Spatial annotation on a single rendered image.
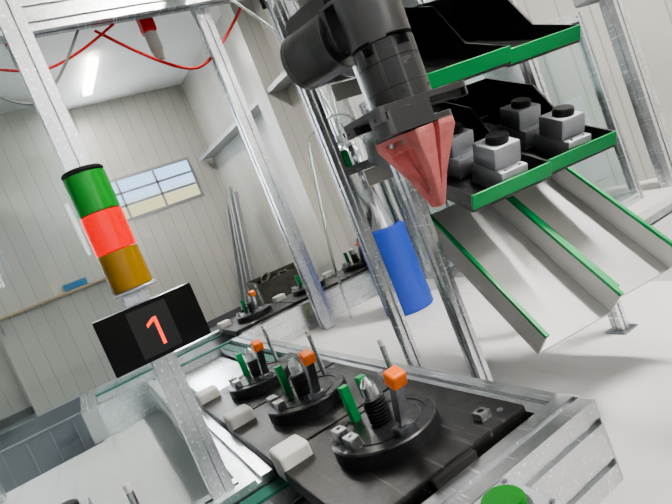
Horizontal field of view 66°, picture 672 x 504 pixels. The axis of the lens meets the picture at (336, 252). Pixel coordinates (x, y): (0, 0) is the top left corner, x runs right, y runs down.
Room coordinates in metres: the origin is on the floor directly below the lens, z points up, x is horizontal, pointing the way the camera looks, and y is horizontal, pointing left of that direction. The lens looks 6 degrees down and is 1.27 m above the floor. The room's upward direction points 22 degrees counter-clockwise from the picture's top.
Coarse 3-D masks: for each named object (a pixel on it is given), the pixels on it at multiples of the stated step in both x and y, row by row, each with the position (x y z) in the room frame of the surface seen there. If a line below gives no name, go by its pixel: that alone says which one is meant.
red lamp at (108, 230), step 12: (96, 216) 0.63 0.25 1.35; (108, 216) 0.63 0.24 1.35; (120, 216) 0.64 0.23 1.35; (84, 228) 0.64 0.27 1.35; (96, 228) 0.63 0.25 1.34; (108, 228) 0.63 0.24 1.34; (120, 228) 0.64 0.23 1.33; (96, 240) 0.63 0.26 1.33; (108, 240) 0.63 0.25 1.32; (120, 240) 0.63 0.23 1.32; (132, 240) 0.65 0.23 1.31; (96, 252) 0.63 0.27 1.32; (108, 252) 0.63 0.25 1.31
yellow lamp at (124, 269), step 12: (120, 252) 0.63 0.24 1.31; (132, 252) 0.64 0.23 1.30; (108, 264) 0.63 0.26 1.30; (120, 264) 0.63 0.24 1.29; (132, 264) 0.63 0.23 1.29; (144, 264) 0.65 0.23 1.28; (108, 276) 0.63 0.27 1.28; (120, 276) 0.63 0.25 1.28; (132, 276) 0.63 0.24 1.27; (144, 276) 0.64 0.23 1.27; (120, 288) 0.63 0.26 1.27
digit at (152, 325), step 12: (132, 312) 0.62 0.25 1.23; (144, 312) 0.63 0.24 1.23; (156, 312) 0.63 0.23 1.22; (168, 312) 0.64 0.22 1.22; (132, 324) 0.62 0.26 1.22; (144, 324) 0.62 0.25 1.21; (156, 324) 0.63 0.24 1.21; (168, 324) 0.64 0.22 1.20; (144, 336) 0.62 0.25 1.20; (156, 336) 0.63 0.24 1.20; (168, 336) 0.63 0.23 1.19; (180, 336) 0.64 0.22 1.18; (144, 348) 0.62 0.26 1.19; (156, 348) 0.62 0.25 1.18; (168, 348) 0.63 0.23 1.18
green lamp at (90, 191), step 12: (96, 168) 0.64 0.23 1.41; (72, 180) 0.63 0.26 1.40; (84, 180) 0.63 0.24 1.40; (96, 180) 0.63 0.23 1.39; (108, 180) 0.65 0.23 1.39; (72, 192) 0.63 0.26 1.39; (84, 192) 0.63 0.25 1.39; (96, 192) 0.63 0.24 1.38; (108, 192) 0.64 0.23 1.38; (72, 204) 0.64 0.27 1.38; (84, 204) 0.63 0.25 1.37; (96, 204) 0.63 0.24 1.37; (108, 204) 0.64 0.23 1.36; (84, 216) 0.63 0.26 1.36
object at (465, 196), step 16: (464, 112) 0.82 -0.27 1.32; (480, 128) 0.80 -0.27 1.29; (368, 144) 0.88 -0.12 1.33; (384, 160) 0.84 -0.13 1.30; (528, 160) 0.72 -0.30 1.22; (544, 160) 0.70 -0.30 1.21; (448, 176) 0.77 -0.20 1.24; (528, 176) 0.68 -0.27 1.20; (544, 176) 0.69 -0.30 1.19; (448, 192) 0.70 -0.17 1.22; (464, 192) 0.67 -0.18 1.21; (480, 192) 0.65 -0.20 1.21; (496, 192) 0.66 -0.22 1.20; (512, 192) 0.68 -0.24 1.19; (480, 208) 0.66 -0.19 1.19
